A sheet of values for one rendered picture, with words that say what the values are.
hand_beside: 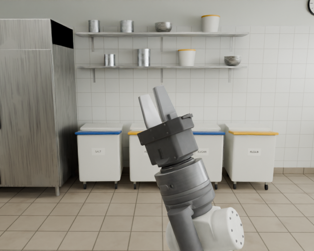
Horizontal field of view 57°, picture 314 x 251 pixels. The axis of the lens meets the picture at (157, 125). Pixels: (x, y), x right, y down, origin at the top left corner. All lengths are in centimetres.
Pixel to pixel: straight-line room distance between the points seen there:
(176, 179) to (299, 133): 425
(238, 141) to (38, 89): 241
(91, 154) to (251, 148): 198
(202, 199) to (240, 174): 336
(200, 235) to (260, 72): 394
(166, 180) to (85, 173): 334
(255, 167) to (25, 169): 277
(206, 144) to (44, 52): 212
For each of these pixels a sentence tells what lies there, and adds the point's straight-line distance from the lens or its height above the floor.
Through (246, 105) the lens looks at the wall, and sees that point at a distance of 433.
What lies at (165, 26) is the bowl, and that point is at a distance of 389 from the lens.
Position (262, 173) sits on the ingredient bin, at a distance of 389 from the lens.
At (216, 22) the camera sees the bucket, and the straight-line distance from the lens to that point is 399.
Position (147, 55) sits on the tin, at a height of 170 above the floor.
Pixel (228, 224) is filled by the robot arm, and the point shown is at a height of 127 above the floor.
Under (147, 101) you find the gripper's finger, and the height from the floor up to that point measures 145.
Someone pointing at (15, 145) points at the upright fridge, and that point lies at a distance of 370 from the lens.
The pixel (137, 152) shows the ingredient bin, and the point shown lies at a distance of 361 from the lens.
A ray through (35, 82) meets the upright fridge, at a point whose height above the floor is 138.
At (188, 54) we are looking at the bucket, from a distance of 388.
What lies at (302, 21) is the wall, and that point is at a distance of 459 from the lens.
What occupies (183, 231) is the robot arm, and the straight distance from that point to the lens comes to 47.
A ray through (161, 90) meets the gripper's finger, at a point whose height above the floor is 147.
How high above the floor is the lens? 150
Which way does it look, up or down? 11 degrees down
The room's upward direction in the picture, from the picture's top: straight up
